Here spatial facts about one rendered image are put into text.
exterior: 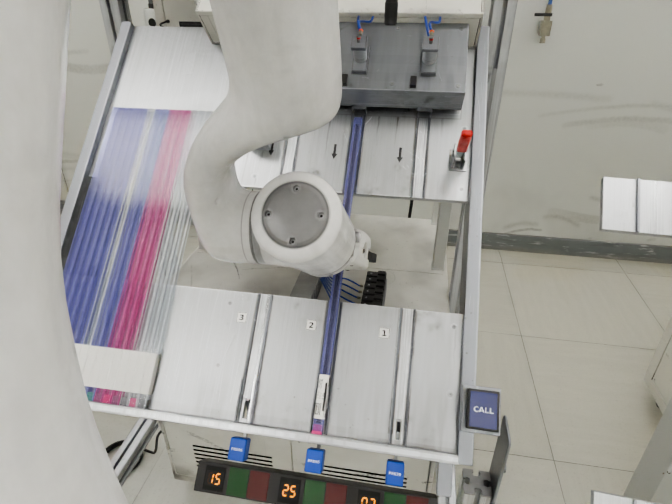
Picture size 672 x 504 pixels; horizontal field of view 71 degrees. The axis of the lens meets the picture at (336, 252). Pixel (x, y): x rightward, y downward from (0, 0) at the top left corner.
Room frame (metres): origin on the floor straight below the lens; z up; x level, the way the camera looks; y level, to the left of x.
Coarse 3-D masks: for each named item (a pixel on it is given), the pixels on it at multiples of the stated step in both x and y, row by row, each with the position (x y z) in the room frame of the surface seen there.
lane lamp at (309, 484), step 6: (306, 480) 0.41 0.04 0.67; (312, 480) 0.41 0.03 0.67; (306, 486) 0.41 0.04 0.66; (312, 486) 0.40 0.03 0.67; (318, 486) 0.40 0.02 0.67; (324, 486) 0.40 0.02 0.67; (306, 492) 0.40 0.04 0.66; (312, 492) 0.40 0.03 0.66; (318, 492) 0.40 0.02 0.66; (324, 492) 0.40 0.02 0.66; (306, 498) 0.39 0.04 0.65; (312, 498) 0.39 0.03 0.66; (318, 498) 0.39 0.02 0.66
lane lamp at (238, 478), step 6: (234, 468) 0.43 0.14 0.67; (234, 474) 0.42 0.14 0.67; (240, 474) 0.42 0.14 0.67; (246, 474) 0.42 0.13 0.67; (228, 480) 0.42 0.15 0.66; (234, 480) 0.42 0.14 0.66; (240, 480) 0.42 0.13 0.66; (246, 480) 0.42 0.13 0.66; (228, 486) 0.41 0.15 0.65; (234, 486) 0.41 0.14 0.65; (240, 486) 0.41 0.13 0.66; (246, 486) 0.41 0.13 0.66; (228, 492) 0.41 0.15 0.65; (234, 492) 0.41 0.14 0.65; (240, 492) 0.41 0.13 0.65
